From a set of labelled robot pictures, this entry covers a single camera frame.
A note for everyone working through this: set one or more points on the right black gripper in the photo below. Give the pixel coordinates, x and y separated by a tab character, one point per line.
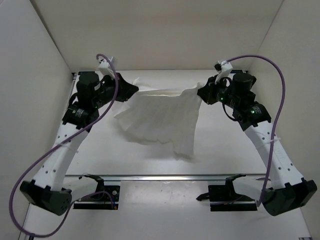
207	93

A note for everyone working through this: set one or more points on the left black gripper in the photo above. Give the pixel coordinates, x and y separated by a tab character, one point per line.
126	88

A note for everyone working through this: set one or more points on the white pleated skirt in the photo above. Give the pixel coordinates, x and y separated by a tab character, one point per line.
161	116

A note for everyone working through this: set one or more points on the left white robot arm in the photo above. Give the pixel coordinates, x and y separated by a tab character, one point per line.
47	189

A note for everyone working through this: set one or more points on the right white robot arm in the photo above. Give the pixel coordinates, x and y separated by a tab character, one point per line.
284	188

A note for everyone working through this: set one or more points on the right blue corner label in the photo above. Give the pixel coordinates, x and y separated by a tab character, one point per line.
236	71

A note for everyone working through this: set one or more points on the blue corner label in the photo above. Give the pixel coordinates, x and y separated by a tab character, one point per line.
236	71
84	72

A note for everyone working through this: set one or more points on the left blue corner label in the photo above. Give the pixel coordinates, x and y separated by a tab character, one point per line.
84	72

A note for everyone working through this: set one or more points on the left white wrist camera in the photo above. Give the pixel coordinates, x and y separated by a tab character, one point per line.
104	67

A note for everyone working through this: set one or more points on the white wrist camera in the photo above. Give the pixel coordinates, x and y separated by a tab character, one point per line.
104	67
224	68

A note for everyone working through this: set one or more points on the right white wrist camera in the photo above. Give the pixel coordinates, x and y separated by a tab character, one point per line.
224	68

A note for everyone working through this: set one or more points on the aluminium rail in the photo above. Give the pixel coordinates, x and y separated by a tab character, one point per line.
162	177

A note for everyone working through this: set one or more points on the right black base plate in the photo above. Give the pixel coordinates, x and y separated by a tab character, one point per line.
221	200

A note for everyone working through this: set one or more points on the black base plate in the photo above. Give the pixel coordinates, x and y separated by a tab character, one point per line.
102	201
221	200

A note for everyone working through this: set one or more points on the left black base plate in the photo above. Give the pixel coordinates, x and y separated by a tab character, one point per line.
102	201

